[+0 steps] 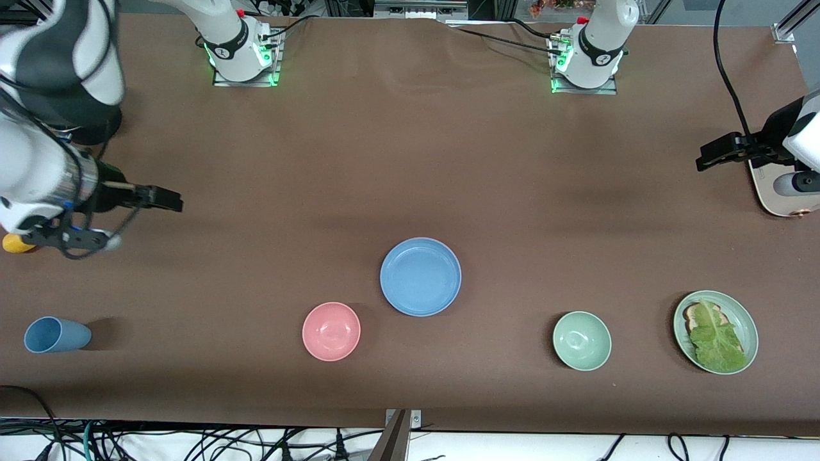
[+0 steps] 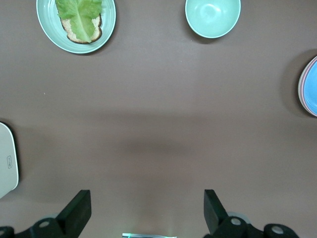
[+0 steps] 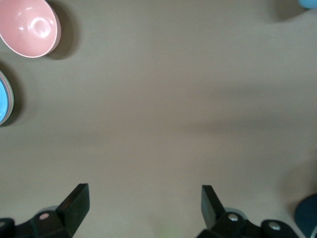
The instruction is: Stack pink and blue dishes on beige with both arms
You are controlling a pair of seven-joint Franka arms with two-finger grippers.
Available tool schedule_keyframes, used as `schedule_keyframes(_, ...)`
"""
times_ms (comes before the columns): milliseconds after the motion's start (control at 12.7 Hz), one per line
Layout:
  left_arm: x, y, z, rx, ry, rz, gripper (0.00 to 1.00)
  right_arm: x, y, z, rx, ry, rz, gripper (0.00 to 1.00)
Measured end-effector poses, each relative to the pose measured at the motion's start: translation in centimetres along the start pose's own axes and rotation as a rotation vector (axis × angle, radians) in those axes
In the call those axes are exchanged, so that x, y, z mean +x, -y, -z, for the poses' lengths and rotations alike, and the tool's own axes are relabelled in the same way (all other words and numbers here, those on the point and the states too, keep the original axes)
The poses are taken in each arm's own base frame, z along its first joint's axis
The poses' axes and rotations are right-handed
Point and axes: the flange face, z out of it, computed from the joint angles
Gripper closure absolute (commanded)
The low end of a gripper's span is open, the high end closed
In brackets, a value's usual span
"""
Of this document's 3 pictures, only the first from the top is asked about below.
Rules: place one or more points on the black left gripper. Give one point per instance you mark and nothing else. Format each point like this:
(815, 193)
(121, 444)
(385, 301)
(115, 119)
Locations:
(763, 142)

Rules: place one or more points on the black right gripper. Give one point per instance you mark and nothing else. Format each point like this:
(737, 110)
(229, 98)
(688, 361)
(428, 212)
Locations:
(110, 194)

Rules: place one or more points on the blue shallow bowl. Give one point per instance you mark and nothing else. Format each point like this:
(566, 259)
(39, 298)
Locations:
(420, 276)

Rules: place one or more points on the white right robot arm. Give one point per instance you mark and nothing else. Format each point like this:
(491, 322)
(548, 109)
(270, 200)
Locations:
(38, 173)

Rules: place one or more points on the yellow lemon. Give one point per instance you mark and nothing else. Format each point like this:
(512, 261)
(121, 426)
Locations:
(14, 245)

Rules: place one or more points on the toasted bread slice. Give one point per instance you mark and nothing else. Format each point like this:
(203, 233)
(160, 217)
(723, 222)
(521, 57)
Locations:
(690, 315)

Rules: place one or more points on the blue plastic cup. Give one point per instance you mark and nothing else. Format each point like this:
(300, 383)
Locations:
(56, 335)

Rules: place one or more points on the green plate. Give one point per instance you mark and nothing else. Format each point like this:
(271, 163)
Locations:
(746, 326)

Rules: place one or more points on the green lettuce leaf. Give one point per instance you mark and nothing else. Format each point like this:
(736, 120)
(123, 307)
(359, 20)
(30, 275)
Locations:
(717, 342)

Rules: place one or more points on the pink deep bowl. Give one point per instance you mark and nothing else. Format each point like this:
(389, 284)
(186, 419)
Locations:
(331, 331)

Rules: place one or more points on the green deep bowl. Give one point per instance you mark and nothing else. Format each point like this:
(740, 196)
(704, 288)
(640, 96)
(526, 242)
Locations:
(582, 340)

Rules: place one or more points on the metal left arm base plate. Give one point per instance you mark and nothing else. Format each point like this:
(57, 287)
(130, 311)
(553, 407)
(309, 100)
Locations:
(602, 91)

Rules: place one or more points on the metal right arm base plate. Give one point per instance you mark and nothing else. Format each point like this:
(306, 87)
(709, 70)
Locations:
(246, 83)

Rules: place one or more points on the aluminium frame rail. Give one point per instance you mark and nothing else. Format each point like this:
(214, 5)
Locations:
(419, 8)

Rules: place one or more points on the metal table bracket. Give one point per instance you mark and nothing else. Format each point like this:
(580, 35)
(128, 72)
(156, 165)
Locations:
(415, 419)

